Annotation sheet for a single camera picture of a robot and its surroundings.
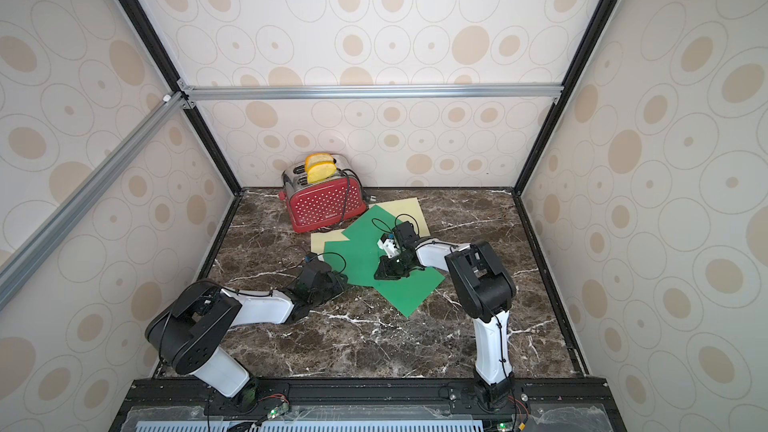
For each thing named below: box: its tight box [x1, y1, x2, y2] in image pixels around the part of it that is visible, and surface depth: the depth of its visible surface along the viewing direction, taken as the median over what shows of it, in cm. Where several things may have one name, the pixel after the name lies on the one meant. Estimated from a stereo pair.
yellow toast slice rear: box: [304, 153, 335, 172], surface depth 104 cm
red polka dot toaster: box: [279, 155, 367, 233], surface depth 102 cm
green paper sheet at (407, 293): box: [373, 267, 446, 317], surface depth 93 cm
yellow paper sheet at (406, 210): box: [369, 197, 431, 238], surface depth 118 cm
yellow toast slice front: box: [307, 162, 337, 184], surface depth 100 cm
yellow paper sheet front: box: [311, 229, 350, 255], surface depth 108 cm
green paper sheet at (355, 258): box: [324, 205, 400, 287], surface depth 105 cm
